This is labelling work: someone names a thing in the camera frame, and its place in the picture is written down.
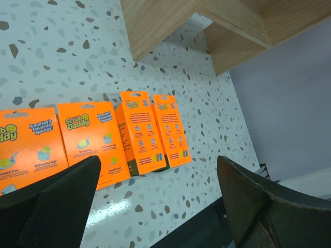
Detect orange sponge box narrow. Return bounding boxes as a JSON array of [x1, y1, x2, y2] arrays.
[[152, 95, 192, 172], [115, 91, 167, 177]]

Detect aluminium frame rail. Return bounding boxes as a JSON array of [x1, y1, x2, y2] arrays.
[[255, 163, 270, 180]]

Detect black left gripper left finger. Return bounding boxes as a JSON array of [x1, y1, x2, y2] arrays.
[[1, 156, 101, 247]]

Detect orange sponge box wide left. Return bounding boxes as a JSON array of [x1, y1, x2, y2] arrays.
[[1, 107, 69, 195]]

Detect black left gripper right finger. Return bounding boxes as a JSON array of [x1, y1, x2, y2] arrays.
[[217, 156, 330, 247]]

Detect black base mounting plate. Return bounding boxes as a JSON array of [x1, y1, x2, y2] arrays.
[[153, 197, 235, 248]]

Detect wooden shelf unit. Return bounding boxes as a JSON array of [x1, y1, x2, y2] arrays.
[[121, 0, 330, 75]]

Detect orange sponge box wide middle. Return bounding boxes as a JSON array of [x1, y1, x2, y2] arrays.
[[57, 102, 130, 190]]

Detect orange sponge box wide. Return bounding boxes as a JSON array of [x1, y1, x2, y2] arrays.
[[57, 102, 130, 190], [1, 107, 69, 195]]

